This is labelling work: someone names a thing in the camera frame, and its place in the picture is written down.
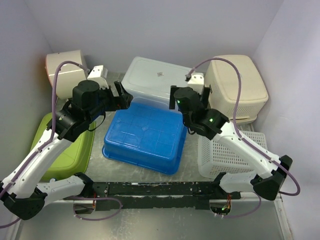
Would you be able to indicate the large cream perforated basket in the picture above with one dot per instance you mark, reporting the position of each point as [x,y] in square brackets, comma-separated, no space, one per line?
[223,82]

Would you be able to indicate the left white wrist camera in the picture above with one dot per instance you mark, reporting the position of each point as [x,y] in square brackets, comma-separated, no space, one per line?
[99,75]

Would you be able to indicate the green plastic tub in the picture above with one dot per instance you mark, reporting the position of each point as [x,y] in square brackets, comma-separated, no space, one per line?
[74,159]

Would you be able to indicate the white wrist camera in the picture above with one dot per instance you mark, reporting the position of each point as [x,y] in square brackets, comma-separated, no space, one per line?
[196,81]
[99,75]

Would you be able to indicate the white perforated basket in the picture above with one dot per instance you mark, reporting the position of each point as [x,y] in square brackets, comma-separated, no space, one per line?
[213,158]

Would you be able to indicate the white plastic tub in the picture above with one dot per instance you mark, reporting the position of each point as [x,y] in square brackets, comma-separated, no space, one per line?
[149,81]

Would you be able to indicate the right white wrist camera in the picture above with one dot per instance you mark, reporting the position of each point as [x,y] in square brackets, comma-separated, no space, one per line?
[196,81]

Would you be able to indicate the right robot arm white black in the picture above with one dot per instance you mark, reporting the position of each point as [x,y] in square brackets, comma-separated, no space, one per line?
[269,170]

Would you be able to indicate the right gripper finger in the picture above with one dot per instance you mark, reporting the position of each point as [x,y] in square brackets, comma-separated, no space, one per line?
[205,96]
[172,100]

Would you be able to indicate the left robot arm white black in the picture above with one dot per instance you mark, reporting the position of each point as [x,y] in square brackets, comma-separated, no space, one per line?
[21,192]

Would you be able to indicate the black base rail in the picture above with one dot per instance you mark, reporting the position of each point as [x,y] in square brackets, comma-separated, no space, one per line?
[161,195]

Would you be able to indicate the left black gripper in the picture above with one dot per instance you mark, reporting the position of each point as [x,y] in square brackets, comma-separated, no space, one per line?
[118,102]

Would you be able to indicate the blue plastic tub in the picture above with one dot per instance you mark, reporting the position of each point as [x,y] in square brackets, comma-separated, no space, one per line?
[147,137]

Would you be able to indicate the cream cylindrical appliance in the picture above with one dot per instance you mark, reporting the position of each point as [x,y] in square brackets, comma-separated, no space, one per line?
[70,75]

